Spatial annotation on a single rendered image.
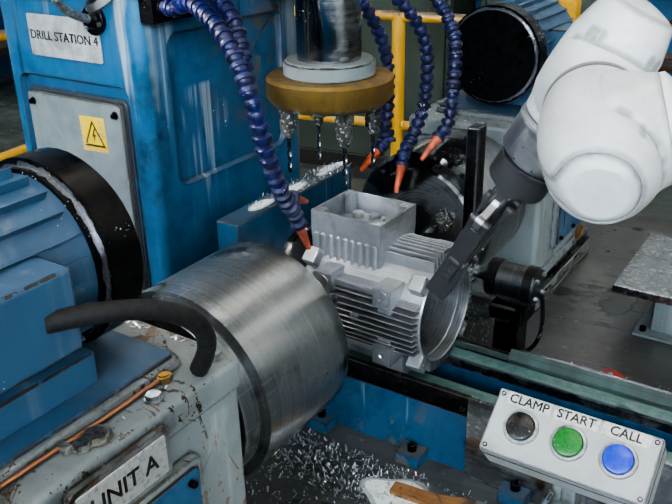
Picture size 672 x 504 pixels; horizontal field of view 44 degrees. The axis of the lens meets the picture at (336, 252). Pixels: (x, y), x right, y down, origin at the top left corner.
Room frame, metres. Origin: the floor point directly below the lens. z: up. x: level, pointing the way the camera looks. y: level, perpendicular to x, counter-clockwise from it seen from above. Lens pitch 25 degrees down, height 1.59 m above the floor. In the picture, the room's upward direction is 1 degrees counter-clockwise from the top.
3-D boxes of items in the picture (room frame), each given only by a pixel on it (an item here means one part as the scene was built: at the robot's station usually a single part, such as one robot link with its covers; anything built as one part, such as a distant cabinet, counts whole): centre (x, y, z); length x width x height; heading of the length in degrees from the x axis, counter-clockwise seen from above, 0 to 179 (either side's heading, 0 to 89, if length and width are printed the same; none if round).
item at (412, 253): (1.10, -0.07, 1.02); 0.20 x 0.19 x 0.19; 55
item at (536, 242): (1.63, -0.36, 0.99); 0.35 x 0.31 x 0.37; 146
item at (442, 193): (1.41, -0.21, 1.04); 0.41 x 0.25 x 0.25; 146
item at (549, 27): (1.64, -0.41, 1.16); 0.33 x 0.26 x 0.42; 146
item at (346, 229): (1.12, -0.04, 1.11); 0.12 x 0.11 x 0.07; 55
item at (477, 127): (1.17, -0.21, 1.12); 0.04 x 0.03 x 0.26; 56
